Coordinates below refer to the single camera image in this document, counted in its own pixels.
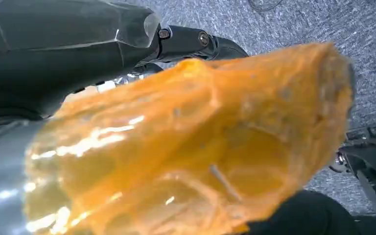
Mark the robot's own black leg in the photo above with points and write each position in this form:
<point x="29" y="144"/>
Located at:
<point x="304" y="217"/>

